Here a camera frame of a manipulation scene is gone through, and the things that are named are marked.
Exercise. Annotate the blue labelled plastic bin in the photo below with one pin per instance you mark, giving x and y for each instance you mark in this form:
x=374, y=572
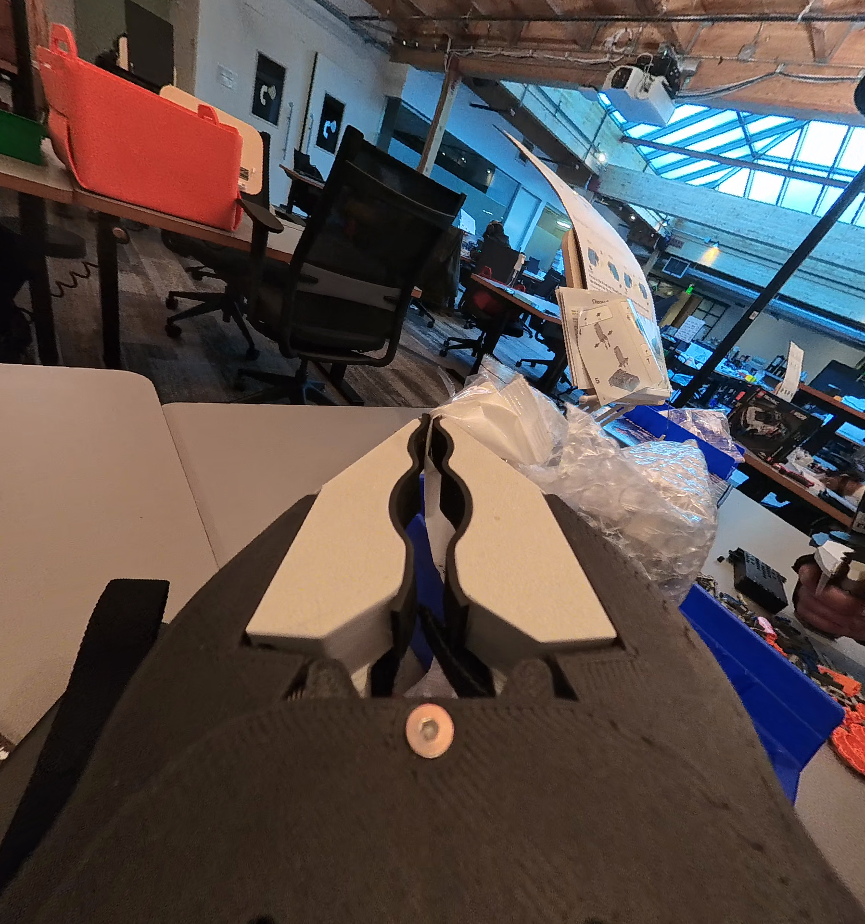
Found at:
x=750, y=671

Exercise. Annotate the white ceiling projector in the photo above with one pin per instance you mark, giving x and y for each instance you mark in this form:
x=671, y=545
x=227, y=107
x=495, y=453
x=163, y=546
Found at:
x=638, y=92

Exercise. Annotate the white folded paper sign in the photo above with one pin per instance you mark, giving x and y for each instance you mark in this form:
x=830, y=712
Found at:
x=791, y=372

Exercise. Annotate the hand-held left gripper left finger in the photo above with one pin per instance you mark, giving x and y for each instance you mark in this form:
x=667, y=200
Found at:
x=331, y=577

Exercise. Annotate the black printed cardboard box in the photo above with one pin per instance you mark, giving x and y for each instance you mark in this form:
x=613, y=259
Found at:
x=772, y=426

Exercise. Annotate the pile of small building pieces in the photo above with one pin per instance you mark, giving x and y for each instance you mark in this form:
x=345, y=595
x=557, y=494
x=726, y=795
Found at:
x=836, y=678

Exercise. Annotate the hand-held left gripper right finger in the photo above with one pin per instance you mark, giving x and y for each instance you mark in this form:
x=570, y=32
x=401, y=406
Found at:
x=533, y=577

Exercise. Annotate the black wall poster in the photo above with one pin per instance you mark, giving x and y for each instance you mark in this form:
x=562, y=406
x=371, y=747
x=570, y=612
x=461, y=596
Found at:
x=330, y=124
x=268, y=86

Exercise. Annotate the bubble wrap bag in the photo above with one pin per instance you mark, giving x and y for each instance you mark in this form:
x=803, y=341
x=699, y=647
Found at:
x=642, y=505

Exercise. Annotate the black mesh office chair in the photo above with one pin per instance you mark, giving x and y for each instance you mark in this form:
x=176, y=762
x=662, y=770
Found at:
x=360, y=238

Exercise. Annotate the green plastic bin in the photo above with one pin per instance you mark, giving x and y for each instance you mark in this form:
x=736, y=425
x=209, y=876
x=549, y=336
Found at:
x=7, y=137

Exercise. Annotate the beige tote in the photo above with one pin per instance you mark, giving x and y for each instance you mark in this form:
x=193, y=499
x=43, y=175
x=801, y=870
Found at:
x=248, y=144

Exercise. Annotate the person's right hand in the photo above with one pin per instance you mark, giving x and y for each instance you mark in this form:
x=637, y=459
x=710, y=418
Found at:
x=818, y=613

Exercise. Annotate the white instruction booklet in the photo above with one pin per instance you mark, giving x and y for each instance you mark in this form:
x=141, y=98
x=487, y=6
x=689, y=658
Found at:
x=598, y=238

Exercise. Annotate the orange tote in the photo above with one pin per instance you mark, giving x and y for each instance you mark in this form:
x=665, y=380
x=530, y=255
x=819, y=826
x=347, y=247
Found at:
x=144, y=151

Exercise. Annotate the black steel column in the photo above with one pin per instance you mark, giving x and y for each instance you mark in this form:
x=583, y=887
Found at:
x=786, y=278

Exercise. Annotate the wooden background desk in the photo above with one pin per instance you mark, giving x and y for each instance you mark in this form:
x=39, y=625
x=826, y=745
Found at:
x=782, y=474
x=21, y=180

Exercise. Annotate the purple tinted clear bag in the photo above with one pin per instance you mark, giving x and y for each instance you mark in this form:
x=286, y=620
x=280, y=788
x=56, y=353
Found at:
x=696, y=426

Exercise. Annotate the small white plastic bag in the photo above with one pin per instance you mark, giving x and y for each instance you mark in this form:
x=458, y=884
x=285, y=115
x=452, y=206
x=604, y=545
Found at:
x=512, y=415

